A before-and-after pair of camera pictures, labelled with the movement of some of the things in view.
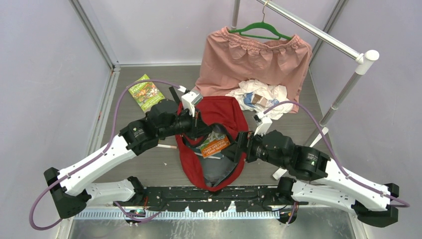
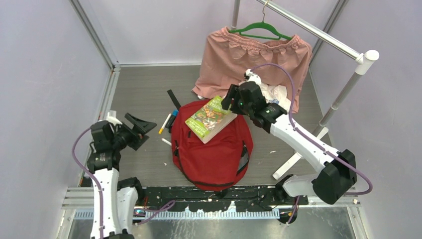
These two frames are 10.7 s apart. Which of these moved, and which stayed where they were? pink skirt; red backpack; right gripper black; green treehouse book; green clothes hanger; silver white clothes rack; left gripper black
Moved: right gripper black; left gripper black; red backpack; green treehouse book
Stayed: green clothes hanger; pink skirt; silver white clothes rack
